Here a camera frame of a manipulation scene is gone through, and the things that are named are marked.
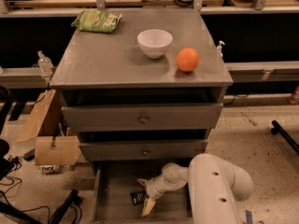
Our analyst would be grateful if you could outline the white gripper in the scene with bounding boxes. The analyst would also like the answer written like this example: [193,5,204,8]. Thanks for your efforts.
[137,176,168,217]

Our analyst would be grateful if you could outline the black rxbar chocolate bar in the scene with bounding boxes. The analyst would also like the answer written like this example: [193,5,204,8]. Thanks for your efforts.
[130,191,147,205]

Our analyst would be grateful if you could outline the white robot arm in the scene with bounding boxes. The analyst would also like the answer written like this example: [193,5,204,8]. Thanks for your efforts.
[138,153,254,224]

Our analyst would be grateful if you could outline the grey bottom drawer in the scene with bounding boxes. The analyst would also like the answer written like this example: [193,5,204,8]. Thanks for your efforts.
[90,159,193,224]

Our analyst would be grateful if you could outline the grey drawer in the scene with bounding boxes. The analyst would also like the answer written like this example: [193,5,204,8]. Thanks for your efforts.
[79,139,208,161]
[62,104,222,133]
[90,159,193,224]

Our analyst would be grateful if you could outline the grey middle drawer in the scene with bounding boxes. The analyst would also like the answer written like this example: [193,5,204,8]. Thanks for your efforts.
[79,139,208,161]

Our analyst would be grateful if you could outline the grey top drawer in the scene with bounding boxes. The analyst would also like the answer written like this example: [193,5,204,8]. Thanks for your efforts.
[62,104,222,133]

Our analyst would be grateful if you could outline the grey drawer cabinet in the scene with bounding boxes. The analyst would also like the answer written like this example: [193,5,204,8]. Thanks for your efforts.
[50,7,234,224]

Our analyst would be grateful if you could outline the black stand base left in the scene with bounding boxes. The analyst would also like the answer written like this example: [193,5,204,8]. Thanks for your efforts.
[49,189,81,224]

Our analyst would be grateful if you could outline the brown cardboard box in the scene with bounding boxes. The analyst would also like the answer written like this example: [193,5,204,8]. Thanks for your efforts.
[16,90,81,166]

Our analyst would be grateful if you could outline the orange fruit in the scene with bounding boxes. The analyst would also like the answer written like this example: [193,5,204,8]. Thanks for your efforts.
[177,48,199,72]

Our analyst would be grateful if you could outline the black stand leg right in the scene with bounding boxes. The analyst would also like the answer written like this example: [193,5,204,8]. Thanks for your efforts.
[271,120,299,155]

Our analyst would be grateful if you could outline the white ceramic bowl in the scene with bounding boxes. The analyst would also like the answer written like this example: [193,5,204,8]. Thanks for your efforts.
[137,29,173,59]

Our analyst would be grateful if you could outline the white pump bottle right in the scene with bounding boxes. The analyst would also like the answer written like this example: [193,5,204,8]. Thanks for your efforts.
[216,40,225,58]

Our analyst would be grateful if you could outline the clear sanitizer bottle left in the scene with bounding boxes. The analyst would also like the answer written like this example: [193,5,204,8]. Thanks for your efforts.
[37,50,53,76]

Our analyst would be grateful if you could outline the black chair left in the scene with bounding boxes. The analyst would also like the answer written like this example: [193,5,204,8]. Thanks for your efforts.
[0,86,13,180]

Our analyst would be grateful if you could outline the green chip bag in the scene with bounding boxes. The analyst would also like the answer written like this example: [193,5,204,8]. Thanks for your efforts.
[71,10,122,34]

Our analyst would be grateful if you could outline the black floor cables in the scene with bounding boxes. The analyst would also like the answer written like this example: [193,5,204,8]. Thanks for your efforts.
[0,155,52,224]

